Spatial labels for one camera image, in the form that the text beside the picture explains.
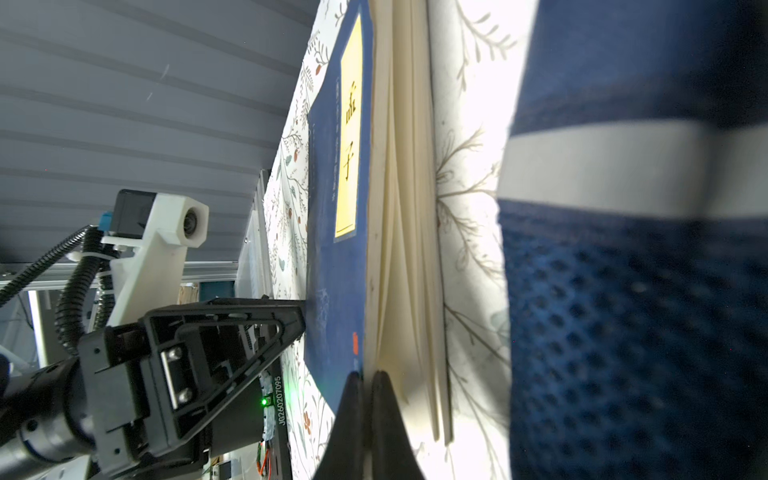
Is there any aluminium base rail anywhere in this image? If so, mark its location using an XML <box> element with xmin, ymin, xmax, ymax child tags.
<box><xmin>1</xmin><ymin>189</ymin><xmax>305</xmax><ymax>479</ymax></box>

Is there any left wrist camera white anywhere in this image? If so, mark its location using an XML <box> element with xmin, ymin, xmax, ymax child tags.
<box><xmin>103</xmin><ymin>189</ymin><xmax>209</xmax><ymax>327</ymax></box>

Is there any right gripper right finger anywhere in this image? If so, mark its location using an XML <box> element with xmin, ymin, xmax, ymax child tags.
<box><xmin>370</xmin><ymin>371</ymin><xmax>425</xmax><ymax>480</ymax></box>

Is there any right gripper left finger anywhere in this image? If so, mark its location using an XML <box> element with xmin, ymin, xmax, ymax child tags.
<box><xmin>313</xmin><ymin>372</ymin><xmax>365</xmax><ymax>480</ymax></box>

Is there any navy blue student backpack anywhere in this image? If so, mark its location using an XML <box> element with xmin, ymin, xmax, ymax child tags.
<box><xmin>497</xmin><ymin>1</ymin><xmax>767</xmax><ymax>479</ymax></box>

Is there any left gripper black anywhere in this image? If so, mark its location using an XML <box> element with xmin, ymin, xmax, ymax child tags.
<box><xmin>0</xmin><ymin>298</ymin><xmax>307</xmax><ymax>480</ymax></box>

